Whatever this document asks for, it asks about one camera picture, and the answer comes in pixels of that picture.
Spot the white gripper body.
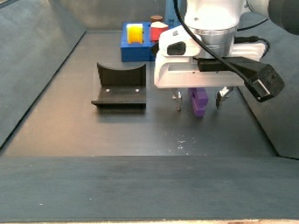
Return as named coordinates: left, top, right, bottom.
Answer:
left=153, top=25, right=265, bottom=88

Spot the silver gripper finger with screw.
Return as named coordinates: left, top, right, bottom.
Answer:
left=216, top=87, right=234, bottom=109

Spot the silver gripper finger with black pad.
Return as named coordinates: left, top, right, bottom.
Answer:
left=172, top=88, right=182, bottom=111

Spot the purple double-square block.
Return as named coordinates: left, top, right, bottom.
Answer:
left=188, top=87, right=209, bottom=117

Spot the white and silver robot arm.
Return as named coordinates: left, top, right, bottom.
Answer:
left=153, top=0, right=299, bottom=103

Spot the blue shape-sorter board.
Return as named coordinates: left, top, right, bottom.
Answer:
left=120, top=22, right=154, bottom=62

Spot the black curved stand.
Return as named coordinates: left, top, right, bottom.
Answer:
left=90, top=64, right=145, bottom=109

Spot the red pentagon block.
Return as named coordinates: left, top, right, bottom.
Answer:
left=150, top=22, right=168, bottom=41

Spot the yellow arch block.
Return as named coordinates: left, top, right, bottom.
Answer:
left=125, top=24, right=144, bottom=44

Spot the light blue tall block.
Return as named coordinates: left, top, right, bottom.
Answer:
left=164, top=0, right=184, bottom=28

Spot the brown cylinder block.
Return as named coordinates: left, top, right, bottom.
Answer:
left=150, top=15, right=164, bottom=22

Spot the black cable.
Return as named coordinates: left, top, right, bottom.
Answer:
left=172, top=0, right=270, bottom=86

